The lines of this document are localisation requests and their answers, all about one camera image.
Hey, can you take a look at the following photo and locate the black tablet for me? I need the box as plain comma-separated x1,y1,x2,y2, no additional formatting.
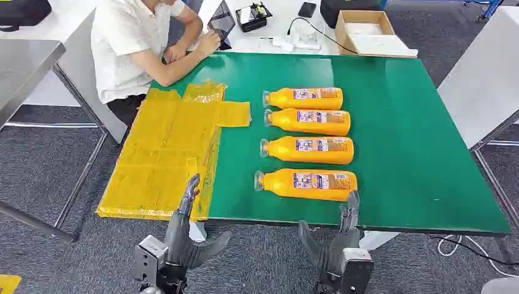
206,0,237,51

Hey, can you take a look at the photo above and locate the black floor cable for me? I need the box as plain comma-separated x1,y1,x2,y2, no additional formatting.
428,235,519,268

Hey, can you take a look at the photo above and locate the steel table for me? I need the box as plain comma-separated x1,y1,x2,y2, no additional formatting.
0,39,109,244

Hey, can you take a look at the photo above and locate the white table leg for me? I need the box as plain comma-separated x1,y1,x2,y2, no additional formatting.
358,230,401,252
188,220,208,244

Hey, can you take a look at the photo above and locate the orange drink bottle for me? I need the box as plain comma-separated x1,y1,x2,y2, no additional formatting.
259,135,355,165
253,168,359,203
264,107,352,137
262,86,344,111

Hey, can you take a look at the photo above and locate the yellow floor marker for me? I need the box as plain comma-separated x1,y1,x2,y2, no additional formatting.
0,274,22,294

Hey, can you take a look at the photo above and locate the black cable on desk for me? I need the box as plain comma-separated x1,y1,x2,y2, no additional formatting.
286,17,360,56

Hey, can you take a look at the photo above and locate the yellow plastic sheet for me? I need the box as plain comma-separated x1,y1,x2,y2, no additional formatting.
95,80,253,222

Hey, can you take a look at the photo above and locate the white flat board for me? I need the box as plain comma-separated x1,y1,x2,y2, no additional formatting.
349,34,419,58

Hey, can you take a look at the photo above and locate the person's left hand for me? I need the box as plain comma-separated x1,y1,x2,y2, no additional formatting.
163,42,190,64

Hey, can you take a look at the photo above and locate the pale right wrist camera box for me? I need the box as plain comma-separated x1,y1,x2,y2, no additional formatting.
340,247,375,294

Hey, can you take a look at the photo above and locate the person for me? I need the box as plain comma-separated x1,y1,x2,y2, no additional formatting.
91,0,222,127

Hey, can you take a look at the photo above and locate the blue cart frame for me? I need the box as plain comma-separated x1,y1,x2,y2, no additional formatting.
463,0,506,22

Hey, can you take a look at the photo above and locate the clear plastic container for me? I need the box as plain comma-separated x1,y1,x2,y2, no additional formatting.
289,19,326,52

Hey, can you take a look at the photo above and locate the black bag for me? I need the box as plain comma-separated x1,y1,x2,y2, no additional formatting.
0,0,53,33

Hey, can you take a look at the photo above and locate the green table mat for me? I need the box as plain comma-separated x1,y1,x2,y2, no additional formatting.
149,51,512,236

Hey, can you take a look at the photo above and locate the person's right hand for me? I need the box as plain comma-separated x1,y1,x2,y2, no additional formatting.
196,29,222,58

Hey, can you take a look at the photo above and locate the black tray with small items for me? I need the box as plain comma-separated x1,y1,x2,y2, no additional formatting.
234,1,274,34

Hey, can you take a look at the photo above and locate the white charger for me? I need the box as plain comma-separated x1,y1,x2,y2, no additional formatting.
259,35,296,53

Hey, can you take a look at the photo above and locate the grey rounded object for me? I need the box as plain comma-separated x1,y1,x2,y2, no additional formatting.
481,277,519,294

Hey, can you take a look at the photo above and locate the cardboard box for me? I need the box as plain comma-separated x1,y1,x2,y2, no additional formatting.
335,9,419,59

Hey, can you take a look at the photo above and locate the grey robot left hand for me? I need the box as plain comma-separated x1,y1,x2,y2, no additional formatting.
162,174,233,270

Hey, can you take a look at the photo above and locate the white side table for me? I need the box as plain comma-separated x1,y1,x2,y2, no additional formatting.
436,6,519,228

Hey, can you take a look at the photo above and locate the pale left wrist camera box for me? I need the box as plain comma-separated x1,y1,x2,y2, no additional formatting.
133,235,170,285

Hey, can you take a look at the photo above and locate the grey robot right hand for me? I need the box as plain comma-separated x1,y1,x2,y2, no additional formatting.
297,190,362,282

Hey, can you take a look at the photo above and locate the black phone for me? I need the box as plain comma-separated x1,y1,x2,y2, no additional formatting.
297,1,318,19

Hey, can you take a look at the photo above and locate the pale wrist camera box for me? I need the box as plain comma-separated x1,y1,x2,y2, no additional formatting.
133,235,170,285
340,247,375,294

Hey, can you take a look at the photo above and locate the white floor cable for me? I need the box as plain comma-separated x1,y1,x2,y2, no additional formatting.
436,234,519,279

